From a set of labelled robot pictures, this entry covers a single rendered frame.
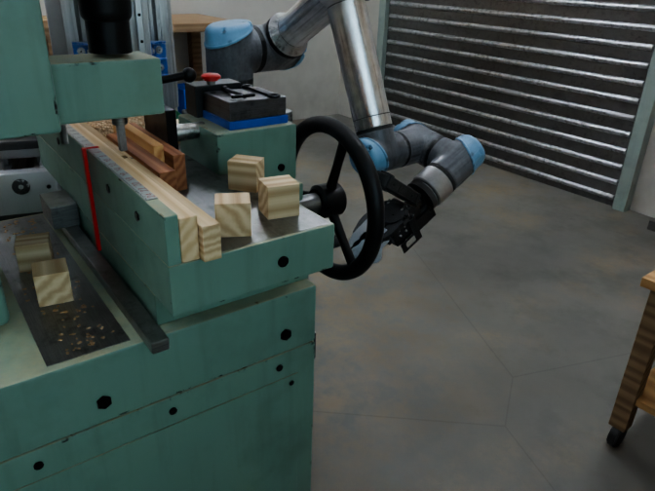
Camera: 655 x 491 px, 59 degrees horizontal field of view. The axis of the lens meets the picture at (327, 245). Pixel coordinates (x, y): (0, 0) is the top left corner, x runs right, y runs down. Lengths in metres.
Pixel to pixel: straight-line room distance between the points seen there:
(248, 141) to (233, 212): 0.24
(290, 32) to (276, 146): 0.63
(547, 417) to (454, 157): 0.97
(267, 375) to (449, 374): 1.23
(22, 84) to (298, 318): 0.42
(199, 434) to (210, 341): 0.13
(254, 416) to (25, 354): 0.30
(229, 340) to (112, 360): 0.14
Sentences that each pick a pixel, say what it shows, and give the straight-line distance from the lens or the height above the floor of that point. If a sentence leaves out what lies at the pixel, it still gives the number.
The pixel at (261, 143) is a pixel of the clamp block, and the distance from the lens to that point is 0.88.
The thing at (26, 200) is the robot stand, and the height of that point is 0.71.
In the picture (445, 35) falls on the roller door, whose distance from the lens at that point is 4.26.
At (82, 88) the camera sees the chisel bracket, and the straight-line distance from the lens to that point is 0.76.
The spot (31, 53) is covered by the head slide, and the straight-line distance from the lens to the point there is 0.71.
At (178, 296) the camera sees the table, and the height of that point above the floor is 0.86.
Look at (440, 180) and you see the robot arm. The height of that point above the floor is 0.81.
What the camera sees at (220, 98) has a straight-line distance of 0.88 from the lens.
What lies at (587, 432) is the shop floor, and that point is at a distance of 1.89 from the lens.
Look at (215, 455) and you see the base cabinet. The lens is 0.83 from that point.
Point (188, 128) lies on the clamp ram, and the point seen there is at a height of 0.96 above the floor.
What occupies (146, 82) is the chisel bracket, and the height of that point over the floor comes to 1.04.
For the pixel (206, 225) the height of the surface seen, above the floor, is 0.94.
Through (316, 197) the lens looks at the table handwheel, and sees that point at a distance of 0.98.
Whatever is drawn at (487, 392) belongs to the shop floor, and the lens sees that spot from 1.92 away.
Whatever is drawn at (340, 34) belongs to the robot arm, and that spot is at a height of 1.06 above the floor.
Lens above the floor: 1.18
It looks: 26 degrees down
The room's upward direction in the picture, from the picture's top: 2 degrees clockwise
